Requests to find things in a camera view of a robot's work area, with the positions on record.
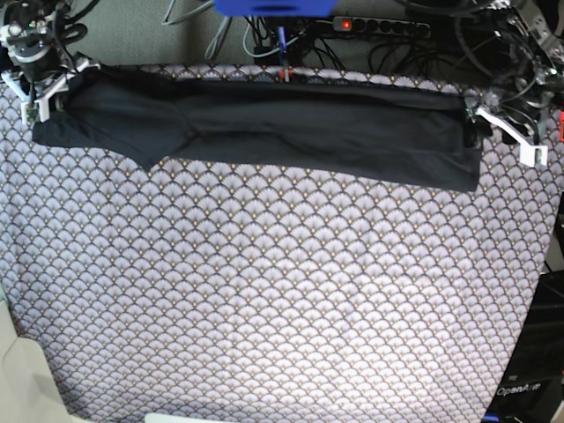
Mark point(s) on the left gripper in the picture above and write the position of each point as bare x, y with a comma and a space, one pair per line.
530, 155

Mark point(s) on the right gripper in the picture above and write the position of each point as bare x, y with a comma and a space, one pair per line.
35, 106

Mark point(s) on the black OpenArm box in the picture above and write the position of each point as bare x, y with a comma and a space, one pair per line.
531, 389

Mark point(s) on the white power strip red switch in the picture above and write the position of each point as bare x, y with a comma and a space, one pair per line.
371, 26

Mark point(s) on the dark navy T-shirt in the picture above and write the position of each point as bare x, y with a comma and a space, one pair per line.
379, 132

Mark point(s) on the red clamp right edge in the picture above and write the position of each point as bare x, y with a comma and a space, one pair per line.
561, 126

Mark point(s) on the fan patterned table cloth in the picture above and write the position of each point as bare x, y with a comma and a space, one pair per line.
250, 293

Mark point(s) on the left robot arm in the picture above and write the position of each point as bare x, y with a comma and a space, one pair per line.
518, 46

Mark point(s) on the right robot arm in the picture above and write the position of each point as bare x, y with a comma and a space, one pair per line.
36, 63

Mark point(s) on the red black table clamp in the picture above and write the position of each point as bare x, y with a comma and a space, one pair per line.
286, 74

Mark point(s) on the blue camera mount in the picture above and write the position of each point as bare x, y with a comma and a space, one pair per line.
274, 8

